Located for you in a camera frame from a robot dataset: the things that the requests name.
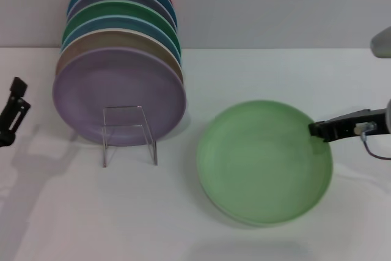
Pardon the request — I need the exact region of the light green plate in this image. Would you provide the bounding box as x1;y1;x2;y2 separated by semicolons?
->
195;99;334;228

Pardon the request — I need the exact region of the grey cable with connector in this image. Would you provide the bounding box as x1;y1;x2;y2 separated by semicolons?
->
355;122;391;161

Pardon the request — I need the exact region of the tan plate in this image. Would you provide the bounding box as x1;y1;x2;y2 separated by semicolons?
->
54;28;185;85

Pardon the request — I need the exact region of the dark green plate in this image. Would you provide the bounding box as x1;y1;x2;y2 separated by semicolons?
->
60;0;179;48

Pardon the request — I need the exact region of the clear acrylic plate rack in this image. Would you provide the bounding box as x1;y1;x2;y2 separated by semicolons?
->
102;106;158;169

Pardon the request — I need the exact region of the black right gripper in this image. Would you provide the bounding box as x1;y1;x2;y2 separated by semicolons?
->
308;108;389;144

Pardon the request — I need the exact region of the light blue plate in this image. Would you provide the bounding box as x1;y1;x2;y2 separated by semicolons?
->
60;15;182;62

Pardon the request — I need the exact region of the lilac plate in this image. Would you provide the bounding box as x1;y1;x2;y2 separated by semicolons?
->
51;46;187;147

